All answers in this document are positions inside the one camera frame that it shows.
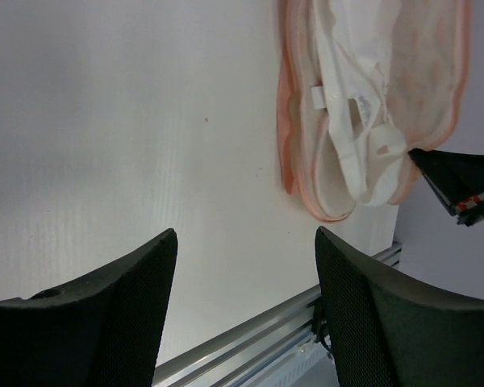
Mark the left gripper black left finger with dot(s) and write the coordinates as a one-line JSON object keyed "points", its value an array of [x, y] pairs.
{"points": [[101, 329]]}

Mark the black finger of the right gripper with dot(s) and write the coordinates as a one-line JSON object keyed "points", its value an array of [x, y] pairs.
{"points": [[457, 180]]}

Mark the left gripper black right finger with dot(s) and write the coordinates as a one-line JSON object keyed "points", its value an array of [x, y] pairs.
{"points": [[389, 329]]}

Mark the floral laundry bag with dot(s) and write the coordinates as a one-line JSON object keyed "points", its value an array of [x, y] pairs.
{"points": [[428, 72]]}

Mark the white bra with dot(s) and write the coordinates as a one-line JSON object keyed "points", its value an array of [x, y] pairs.
{"points": [[353, 40]]}

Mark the white slotted cable duct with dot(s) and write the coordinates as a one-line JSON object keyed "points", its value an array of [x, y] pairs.
{"points": [[291, 367]]}

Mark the aluminium rail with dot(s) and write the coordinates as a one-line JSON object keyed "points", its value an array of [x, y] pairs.
{"points": [[229, 323]]}

